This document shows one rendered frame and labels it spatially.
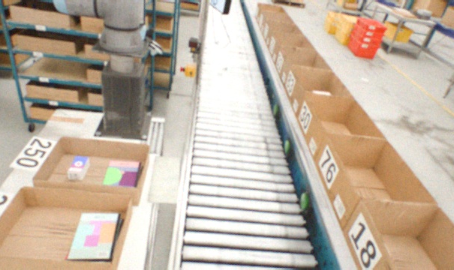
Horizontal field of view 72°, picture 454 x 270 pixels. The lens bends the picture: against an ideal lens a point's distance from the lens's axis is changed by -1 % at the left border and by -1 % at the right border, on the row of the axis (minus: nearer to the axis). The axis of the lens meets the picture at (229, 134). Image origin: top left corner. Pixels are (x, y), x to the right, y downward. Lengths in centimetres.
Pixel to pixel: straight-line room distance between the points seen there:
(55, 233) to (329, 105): 142
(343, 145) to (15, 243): 130
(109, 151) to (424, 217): 128
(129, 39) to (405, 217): 129
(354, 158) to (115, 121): 116
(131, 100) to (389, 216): 119
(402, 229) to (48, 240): 123
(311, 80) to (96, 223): 156
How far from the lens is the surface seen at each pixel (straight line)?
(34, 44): 276
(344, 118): 190
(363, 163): 159
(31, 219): 133
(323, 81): 220
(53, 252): 122
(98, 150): 153
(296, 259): 126
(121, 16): 146
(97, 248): 116
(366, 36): 679
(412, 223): 132
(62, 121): 183
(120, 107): 161
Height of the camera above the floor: 171
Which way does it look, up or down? 33 degrees down
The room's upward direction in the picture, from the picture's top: 11 degrees clockwise
